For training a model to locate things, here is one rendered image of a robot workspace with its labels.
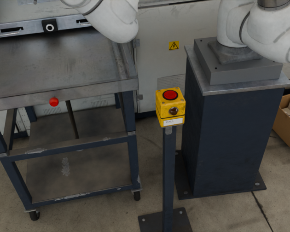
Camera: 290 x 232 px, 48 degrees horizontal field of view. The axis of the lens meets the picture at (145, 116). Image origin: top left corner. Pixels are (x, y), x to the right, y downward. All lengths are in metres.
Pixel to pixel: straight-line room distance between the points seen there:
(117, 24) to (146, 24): 0.89
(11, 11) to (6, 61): 0.22
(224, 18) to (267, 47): 0.23
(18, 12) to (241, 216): 1.44
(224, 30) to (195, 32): 0.65
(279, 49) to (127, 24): 0.49
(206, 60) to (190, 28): 0.60
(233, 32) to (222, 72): 0.15
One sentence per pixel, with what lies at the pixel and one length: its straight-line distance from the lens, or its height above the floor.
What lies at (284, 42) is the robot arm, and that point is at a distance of 1.14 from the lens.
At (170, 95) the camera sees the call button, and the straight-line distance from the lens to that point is 1.03.
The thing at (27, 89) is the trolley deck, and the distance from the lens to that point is 1.25.
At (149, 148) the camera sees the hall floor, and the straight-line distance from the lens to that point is 2.08.
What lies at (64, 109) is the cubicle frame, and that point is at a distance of 2.16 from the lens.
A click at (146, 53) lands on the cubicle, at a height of 0.52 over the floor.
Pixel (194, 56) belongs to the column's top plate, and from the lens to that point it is 1.50.
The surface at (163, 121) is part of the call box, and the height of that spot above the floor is 0.83.
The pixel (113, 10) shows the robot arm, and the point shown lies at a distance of 0.97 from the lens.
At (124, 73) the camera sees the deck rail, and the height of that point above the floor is 0.85.
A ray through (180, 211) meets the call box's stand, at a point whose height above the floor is 0.01.
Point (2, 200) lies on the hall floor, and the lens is 2.04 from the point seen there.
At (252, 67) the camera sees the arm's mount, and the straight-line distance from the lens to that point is 1.35.
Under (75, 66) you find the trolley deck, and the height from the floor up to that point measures 0.85.
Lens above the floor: 1.56
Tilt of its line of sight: 43 degrees down
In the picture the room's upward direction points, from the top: 3 degrees counter-clockwise
